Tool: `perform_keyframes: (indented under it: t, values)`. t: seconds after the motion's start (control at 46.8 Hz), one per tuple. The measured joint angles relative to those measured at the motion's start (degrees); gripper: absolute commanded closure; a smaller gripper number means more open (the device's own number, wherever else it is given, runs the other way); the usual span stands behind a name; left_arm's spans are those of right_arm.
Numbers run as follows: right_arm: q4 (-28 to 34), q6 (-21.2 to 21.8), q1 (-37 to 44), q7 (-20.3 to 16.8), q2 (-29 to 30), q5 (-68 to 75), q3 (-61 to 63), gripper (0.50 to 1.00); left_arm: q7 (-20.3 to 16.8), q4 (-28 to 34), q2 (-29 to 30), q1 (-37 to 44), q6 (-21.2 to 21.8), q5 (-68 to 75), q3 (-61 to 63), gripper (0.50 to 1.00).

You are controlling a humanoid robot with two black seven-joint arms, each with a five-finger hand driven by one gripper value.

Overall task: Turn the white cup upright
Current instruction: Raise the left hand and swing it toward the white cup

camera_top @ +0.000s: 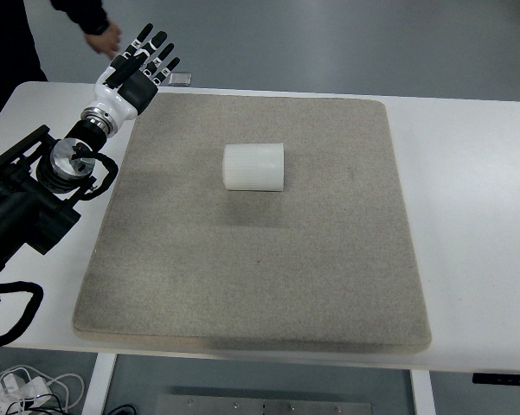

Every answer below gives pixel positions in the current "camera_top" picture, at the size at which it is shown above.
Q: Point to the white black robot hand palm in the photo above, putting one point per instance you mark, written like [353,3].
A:
[112,106]

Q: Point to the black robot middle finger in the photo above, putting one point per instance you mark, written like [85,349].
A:
[147,48]

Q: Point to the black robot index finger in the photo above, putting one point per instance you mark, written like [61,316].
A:
[132,50]

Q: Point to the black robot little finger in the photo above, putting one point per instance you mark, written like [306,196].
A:
[162,75]

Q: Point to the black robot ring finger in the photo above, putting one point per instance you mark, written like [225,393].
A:
[154,65]

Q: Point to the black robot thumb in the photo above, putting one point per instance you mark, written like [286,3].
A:
[123,68]

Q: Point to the white ribbed paper cup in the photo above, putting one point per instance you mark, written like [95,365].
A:
[253,167]

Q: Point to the person's dark sleeved forearm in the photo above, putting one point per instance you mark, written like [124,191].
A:
[89,15]

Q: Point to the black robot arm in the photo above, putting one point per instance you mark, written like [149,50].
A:
[42,178]

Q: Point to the person's bare hand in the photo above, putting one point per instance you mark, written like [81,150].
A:
[106,43]

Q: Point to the small clear plastic box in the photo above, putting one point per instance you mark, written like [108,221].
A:
[180,79]

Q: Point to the beige felt mat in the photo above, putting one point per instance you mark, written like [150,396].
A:
[325,265]

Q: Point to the black table control panel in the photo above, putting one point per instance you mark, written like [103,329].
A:
[496,379]

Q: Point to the white table leg frame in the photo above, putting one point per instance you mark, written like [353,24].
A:
[99,384]

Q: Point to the metal base plate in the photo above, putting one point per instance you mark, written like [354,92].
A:
[196,404]

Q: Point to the white power strip with cables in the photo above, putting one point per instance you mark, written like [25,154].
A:
[27,390]

